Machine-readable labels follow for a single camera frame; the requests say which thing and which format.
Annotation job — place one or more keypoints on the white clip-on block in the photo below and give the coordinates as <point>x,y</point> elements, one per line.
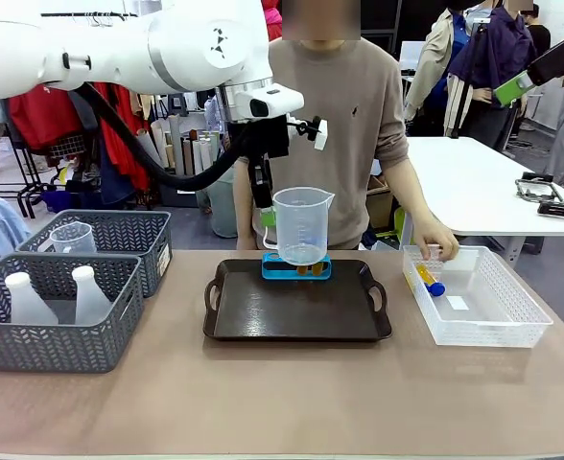
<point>320,135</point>

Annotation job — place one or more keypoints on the orange red hanging dress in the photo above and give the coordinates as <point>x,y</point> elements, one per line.
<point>119,144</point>

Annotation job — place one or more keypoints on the white office table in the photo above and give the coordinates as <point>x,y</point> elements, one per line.
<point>474,187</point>

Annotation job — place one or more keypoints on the dark grey storage crate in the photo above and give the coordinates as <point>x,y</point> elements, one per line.
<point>176,196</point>

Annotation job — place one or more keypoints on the black rectangular device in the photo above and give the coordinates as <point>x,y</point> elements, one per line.
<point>556,210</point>

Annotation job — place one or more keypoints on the mannequin in purple shirt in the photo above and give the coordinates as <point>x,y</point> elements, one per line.
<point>498,72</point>

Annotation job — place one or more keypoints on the white paper roll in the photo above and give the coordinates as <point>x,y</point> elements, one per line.
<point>150,151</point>

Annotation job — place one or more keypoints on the person in beige sweater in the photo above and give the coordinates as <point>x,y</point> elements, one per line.
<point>339,144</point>

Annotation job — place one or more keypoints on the white perforated plastic basket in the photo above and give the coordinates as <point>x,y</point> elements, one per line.
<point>483,330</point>

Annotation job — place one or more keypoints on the person's right forearm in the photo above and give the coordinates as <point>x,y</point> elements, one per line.
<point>242,206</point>

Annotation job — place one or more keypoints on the grey woven plastic basket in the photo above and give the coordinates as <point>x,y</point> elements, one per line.
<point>47,345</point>
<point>133,230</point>

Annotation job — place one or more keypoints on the white plastic conical flask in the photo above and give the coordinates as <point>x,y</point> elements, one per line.
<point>28,306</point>
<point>90,302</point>

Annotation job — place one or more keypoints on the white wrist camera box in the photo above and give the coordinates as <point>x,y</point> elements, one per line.
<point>272,100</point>

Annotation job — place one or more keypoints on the red hanging garment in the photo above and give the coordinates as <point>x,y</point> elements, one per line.
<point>42,120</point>

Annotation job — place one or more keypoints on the person's left forearm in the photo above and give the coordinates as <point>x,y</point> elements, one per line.
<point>409,191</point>

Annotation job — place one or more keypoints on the person's left hand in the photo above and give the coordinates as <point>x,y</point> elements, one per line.
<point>435,239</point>

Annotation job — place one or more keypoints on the dark brown serving tray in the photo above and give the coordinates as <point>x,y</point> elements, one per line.
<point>291,311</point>

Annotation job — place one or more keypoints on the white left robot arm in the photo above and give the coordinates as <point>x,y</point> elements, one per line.
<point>119,48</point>

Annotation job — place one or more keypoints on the black metal clamp frame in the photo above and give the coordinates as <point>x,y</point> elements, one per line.
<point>538,189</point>

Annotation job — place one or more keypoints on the green plastic stool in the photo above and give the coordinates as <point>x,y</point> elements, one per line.
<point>400,225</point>

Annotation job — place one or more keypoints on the blue test tube rack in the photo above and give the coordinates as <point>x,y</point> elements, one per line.
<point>272,273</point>

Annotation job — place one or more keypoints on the seated person in grey jacket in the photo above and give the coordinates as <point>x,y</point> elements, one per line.
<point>222,211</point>

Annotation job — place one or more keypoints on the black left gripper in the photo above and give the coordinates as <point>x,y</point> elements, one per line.
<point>270,136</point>

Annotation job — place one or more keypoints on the mannequin in beige coat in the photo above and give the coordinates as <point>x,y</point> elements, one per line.
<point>435,62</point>

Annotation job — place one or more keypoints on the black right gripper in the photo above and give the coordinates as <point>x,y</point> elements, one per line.
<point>560,60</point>

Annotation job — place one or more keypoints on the pink hanging garment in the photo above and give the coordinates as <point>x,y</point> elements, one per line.
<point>273,19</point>

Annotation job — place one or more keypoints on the brown cardboard box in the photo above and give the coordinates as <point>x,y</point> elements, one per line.
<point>379,201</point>

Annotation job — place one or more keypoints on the black tripod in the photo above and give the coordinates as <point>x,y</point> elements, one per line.
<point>464,96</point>

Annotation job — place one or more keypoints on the grey paper roll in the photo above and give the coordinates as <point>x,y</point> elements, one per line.
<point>176,144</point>

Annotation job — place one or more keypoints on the yellow tube with blue cap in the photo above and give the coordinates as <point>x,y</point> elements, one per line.
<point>303,271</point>
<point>436,288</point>
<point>318,270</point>

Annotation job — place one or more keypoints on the clear plastic measuring beaker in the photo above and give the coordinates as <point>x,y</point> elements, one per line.
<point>301,225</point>
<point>73,239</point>

